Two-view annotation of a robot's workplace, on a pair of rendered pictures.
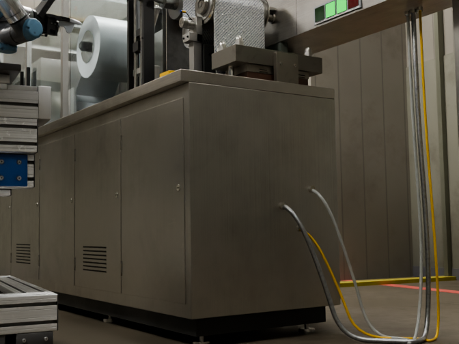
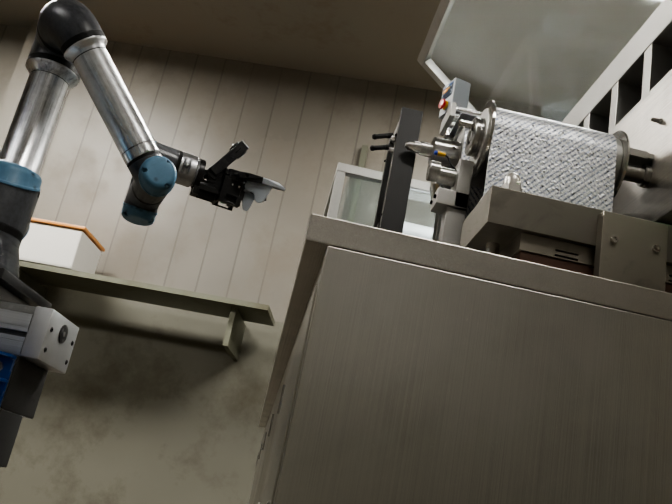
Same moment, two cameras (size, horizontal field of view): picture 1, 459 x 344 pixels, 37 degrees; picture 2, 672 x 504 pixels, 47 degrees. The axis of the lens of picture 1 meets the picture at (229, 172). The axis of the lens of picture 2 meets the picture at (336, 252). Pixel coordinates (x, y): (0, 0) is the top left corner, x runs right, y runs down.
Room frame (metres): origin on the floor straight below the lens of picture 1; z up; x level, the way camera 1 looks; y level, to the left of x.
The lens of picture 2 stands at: (1.36, -0.37, 0.52)
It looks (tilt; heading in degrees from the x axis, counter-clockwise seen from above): 19 degrees up; 30
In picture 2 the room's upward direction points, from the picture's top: 11 degrees clockwise
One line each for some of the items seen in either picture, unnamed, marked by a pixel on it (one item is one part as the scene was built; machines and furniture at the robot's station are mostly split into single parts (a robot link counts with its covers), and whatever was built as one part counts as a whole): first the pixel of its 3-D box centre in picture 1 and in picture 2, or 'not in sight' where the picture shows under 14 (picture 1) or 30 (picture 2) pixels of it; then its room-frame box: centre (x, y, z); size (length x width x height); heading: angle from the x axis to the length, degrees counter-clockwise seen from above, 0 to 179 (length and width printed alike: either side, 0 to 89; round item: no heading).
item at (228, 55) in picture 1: (268, 63); (595, 249); (2.53, -0.15, 1.00); 0.40 x 0.16 x 0.06; 123
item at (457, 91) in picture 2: not in sight; (452, 99); (3.07, 0.36, 1.66); 0.07 x 0.07 x 0.10; 50
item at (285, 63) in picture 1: (286, 68); (631, 253); (2.47, -0.21, 0.96); 0.10 x 0.03 x 0.11; 123
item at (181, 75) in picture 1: (115, 130); (382, 399); (3.40, 0.57, 0.88); 2.52 x 0.66 x 0.04; 33
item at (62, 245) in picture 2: not in sight; (52, 252); (4.34, 3.26, 1.70); 0.46 x 0.38 x 0.26; 115
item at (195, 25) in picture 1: (192, 56); (443, 236); (2.60, 0.14, 1.05); 0.06 x 0.05 x 0.31; 123
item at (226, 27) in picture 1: (240, 40); (547, 206); (2.61, -0.05, 1.11); 0.23 x 0.01 x 0.18; 123
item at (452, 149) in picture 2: (169, 1); (444, 153); (2.79, 0.24, 1.33); 0.06 x 0.06 x 0.06; 33
